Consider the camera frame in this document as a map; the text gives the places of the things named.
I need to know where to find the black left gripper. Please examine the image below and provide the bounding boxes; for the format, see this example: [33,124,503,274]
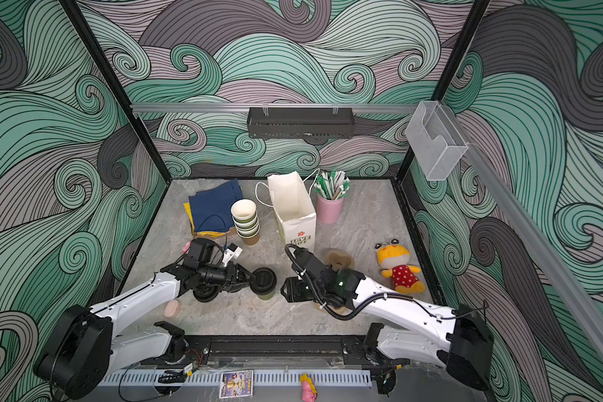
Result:
[199,262,256,292]

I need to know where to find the black coffee cup lid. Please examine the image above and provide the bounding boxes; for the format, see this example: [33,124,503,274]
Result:
[250,267,277,296]
[193,286,220,303]

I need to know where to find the green white paper cup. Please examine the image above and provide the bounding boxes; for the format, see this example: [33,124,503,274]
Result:
[258,290,276,301]

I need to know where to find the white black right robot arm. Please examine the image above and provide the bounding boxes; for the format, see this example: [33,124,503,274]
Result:
[281,244,494,393]

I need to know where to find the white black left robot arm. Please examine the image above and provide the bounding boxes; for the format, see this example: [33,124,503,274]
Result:
[33,238,256,400]

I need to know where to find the white green paper takeout bag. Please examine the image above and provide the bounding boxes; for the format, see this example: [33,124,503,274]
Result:
[255,172,317,252]

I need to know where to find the brown pulp cup carrier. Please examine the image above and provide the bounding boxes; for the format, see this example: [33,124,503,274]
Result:
[322,249,354,271]

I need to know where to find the yellow napkin stack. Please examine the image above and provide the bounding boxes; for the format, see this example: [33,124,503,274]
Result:
[184,203,235,239]

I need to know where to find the stack of paper cups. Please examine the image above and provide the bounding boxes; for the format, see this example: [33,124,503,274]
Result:
[230,199,260,246]

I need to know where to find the pink metal straw bucket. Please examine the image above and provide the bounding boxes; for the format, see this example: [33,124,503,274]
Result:
[317,196,343,224]

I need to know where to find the pink oval soap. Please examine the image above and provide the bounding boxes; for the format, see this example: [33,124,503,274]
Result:
[163,300,182,319]

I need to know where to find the navy blue napkin stack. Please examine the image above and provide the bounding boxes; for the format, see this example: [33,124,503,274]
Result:
[188,179,243,234]

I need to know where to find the yellow plush doll red dress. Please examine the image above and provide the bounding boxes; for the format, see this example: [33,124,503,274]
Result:
[375,239,427,295]

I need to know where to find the green white wrapped straws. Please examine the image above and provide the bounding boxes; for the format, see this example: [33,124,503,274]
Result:
[312,170,351,201]

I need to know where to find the colourful picture card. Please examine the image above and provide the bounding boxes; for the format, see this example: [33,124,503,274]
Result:
[219,370,254,400]

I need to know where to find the pink yellow small toy figure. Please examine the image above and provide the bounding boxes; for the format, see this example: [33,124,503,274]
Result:
[300,374,318,402]

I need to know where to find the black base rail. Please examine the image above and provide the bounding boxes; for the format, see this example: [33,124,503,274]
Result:
[185,335,389,368]

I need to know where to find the white slotted cable duct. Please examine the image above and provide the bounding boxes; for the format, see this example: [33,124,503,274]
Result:
[100,368,373,389]

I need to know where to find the black wall shelf tray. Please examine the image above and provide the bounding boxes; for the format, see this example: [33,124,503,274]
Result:
[246,108,355,139]

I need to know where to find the clear acrylic wall holder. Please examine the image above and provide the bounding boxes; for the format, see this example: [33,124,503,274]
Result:
[405,100,468,182]

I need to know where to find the aluminium wall rail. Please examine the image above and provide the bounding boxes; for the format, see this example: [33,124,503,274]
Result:
[130,102,418,115]

